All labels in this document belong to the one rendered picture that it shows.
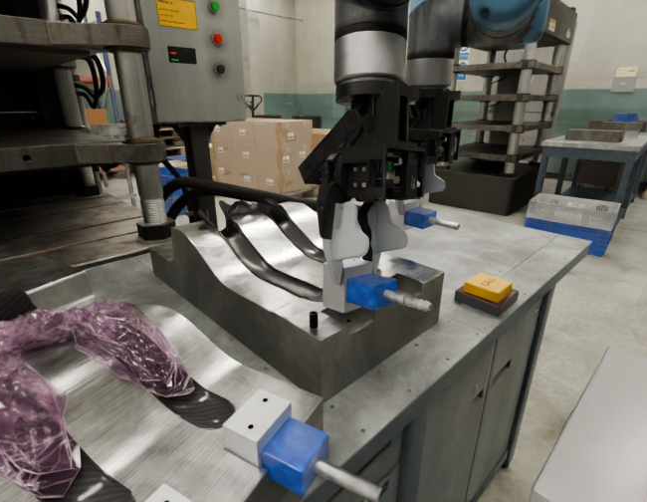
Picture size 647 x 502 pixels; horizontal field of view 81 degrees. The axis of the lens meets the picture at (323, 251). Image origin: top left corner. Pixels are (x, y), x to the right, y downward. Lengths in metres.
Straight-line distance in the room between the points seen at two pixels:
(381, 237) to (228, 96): 0.93
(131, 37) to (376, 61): 0.72
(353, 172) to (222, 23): 0.97
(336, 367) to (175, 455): 0.19
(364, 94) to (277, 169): 4.02
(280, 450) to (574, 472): 0.22
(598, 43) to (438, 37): 6.30
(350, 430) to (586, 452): 0.29
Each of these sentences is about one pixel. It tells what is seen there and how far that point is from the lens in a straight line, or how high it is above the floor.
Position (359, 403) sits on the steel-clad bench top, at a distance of 0.48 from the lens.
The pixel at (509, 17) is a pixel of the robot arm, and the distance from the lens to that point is 0.53.
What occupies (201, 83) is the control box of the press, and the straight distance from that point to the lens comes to 1.26.
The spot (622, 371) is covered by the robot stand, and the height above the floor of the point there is 0.99.
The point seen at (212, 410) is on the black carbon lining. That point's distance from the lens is 0.42.
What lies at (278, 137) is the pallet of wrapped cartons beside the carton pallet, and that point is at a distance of 4.35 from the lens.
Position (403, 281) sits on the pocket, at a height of 0.88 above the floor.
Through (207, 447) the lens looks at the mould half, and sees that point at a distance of 0.38.
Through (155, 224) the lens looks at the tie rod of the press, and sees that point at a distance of 1.09.
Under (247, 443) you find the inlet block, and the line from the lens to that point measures 0.35.
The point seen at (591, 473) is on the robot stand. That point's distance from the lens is 0.20.
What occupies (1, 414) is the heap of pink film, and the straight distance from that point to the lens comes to 0.41.
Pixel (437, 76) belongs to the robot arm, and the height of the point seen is 1.17.
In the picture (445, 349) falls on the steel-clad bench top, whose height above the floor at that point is 0.80.
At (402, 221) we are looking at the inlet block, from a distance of 0.72.
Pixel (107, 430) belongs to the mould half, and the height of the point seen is 0.87.
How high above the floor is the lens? 1.13
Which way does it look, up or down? 21 degrees down
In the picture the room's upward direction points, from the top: straight up
